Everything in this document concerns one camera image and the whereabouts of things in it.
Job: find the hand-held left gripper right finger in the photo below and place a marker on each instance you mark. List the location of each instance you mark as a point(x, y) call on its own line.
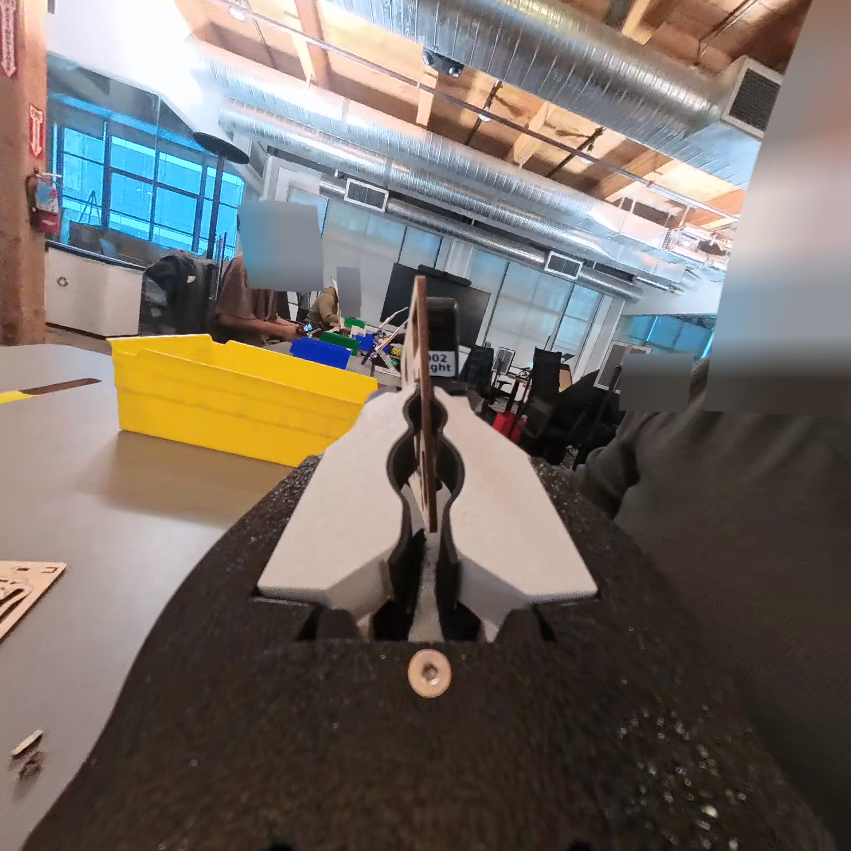
point(512, 532)

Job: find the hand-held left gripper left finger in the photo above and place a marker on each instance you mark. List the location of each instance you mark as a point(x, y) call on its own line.
point(332, 518)

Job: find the wooden model part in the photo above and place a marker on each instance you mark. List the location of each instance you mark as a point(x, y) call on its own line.
point(419, 346)

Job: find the laser-cut wooden parts sheet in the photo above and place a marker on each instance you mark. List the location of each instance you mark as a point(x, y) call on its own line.
point(26, 592)

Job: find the green plastic bin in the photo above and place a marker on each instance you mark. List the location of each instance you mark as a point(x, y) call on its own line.
point(338, 338)

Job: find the black office chair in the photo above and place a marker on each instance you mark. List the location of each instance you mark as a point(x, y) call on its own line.
point(546, 379)

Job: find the blue plastic bin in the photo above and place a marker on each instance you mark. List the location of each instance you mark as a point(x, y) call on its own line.
point(319, 352)

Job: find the yellow plastic bin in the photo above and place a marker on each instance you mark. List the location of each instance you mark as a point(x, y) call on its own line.
point(219, 392)

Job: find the black jacket on chair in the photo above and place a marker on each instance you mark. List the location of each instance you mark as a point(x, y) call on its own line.
point(176, 292)

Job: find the black floor lamp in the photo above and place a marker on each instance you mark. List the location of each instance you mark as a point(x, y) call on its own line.
point(219, 146)

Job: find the yellow black table tape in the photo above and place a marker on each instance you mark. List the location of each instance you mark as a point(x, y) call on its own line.
point(60, 387)

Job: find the white recycling cabinet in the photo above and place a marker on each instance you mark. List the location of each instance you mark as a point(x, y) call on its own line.
point(93, 292)

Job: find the small wooden offcut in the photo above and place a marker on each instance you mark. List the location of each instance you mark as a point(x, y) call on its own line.
point(26, 742)

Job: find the red fire extinguisher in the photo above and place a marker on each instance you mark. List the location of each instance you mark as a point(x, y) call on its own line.
point(45, 199)

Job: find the black wall screen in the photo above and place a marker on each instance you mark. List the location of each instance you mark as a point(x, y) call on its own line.
point(399, 296)

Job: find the slim silver ventilation duct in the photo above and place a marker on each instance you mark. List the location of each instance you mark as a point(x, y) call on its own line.
point(432, 159)

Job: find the black ceiling camera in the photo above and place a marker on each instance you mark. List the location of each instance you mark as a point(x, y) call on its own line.
point(447, 63)

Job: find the large silver ventilation duct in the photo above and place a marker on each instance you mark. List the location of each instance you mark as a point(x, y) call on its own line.
point(565, 60)

